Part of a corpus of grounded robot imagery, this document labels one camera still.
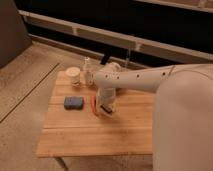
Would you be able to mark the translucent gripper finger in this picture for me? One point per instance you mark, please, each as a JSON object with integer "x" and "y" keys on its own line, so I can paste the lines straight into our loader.
{"x": 97, "y": 107}
{"x": 113, "y": 108}

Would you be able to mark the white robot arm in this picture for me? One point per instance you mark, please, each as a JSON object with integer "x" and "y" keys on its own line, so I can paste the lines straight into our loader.
{"x": 182, "y": 130}

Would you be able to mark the white lidded cup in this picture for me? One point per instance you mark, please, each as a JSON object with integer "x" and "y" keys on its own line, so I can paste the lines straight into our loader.
{"x": 74, "y": 74}

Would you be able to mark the wooden table board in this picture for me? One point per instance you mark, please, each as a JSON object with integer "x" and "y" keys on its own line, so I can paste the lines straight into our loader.
{"x": 78, "y": 132}

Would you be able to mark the clear plastic bottle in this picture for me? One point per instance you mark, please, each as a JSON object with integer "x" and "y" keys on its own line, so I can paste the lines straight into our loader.
{"x": 88, "y": 71}

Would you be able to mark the dark grey eraser block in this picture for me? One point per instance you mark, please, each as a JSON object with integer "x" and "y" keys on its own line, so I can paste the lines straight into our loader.
{"x": 107, "y": 110}

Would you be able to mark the blue sponge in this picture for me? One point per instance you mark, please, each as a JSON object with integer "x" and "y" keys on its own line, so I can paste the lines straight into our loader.
{"x": 73, "y": 103}

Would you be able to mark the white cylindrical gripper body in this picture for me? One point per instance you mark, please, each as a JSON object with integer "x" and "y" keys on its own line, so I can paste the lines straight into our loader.
{"x": 106, "y": 96}

